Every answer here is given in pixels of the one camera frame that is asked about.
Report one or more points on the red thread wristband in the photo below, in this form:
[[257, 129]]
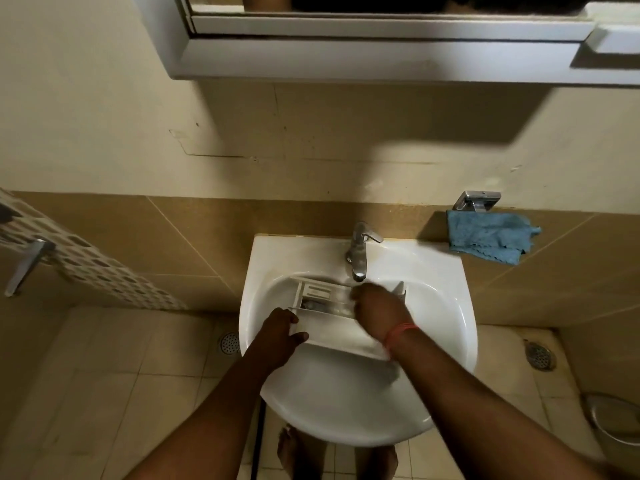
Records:
[[400, 332]]

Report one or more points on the person's left forearm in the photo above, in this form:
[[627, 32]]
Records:
[[205, 424]]

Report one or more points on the chrome shower mixer valve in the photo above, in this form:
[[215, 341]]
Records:
[[9, 214]]

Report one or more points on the person's right hand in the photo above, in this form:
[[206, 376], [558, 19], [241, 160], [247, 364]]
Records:
[[380, 312]]

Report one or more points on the person's right forearm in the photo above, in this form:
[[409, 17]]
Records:
[[490, 419]]

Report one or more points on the person's left foot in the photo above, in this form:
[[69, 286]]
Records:
[[290, 454]]

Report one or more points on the blue cloth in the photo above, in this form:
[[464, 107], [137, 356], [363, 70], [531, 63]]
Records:
[[492, 237]]

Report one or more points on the person's left hand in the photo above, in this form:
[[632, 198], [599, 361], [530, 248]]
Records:
[[277, 339]]

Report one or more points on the chrome sink faucet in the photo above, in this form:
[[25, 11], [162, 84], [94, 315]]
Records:
[[359, 252]]

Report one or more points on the round steel floor drain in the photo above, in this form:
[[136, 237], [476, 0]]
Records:
[[540, 355], [230, 343]]

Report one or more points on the white ceramic sink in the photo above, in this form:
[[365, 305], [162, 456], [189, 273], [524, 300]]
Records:
[[350, 404]]

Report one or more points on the person's foot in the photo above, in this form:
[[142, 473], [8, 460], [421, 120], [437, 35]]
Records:
[[386, 464], [290, 454]]

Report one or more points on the steel dustbin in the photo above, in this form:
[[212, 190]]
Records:
[[615, 424]]

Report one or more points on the white mirror cabinet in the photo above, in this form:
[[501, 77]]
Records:
[[400, 54]]

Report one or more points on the person's right foot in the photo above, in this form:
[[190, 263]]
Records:
[[386, 464]]

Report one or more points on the chrome wall hook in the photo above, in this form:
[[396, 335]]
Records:
[[477, 200]]

